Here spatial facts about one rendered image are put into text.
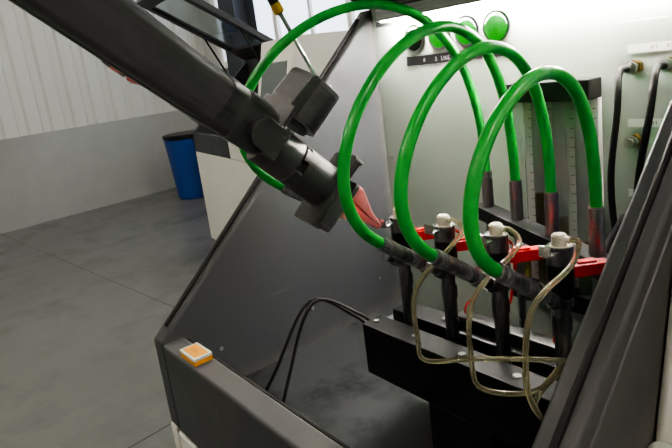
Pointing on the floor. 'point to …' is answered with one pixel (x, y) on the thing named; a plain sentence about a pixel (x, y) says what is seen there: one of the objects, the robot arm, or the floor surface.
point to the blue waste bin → (184, 164)
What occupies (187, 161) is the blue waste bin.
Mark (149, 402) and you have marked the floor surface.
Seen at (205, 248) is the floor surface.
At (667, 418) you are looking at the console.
